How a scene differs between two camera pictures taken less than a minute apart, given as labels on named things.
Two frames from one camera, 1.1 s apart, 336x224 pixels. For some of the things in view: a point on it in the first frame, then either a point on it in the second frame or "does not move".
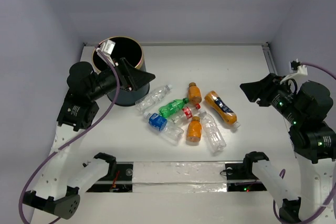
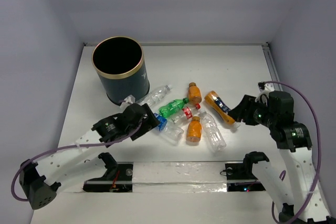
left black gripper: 123,74 -> 148,120
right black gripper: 262,88 -> 238,112
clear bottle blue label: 171,132 does not move
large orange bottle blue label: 226,112 does not move
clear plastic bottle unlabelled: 214,137 does not move
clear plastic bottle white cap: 151,98 does not move
